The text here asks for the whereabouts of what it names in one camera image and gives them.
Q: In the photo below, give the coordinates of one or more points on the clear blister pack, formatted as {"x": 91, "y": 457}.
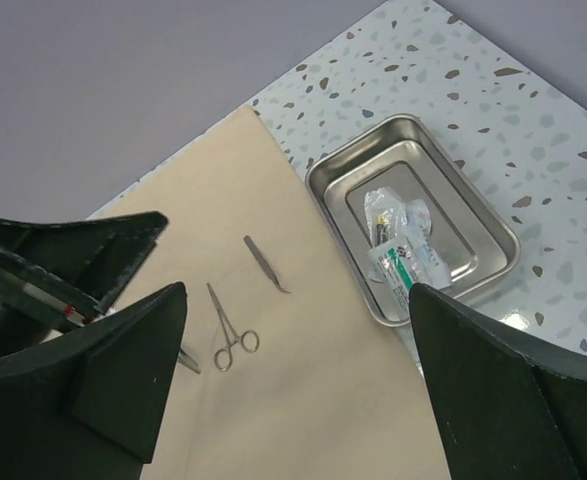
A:
{"x": 385, "y": 215}

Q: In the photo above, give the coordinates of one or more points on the long tweezers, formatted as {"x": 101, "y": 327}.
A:
{"x": 185, "y": 359}

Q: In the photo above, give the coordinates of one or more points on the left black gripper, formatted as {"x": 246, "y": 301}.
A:
{"x": 58, "y": 277}

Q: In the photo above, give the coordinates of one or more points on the curved tweezers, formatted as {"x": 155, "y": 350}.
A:
{"x": 263, "y": 263}

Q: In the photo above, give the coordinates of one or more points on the stainless steel tray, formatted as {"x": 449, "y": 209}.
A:
{"x": 395, "y": 180}

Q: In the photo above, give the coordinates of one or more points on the hemostat forceps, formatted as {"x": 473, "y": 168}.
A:
{"x": 248, "y": 340}

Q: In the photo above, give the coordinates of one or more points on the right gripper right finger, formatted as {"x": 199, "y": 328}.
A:
{"x": 508, "y": 405}

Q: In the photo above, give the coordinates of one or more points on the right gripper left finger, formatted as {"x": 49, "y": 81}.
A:
{"x": 89, "y": 404}

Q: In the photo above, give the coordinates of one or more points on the green white suture packet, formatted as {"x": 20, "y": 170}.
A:
{"x": 401, "y": 265}

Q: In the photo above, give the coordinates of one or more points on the small clear foil packet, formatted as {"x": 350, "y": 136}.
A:
{"x": 419, "y": 222}

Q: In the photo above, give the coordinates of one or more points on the beige cloth mat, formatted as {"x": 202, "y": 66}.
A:
{"x": 329, "y": 394}

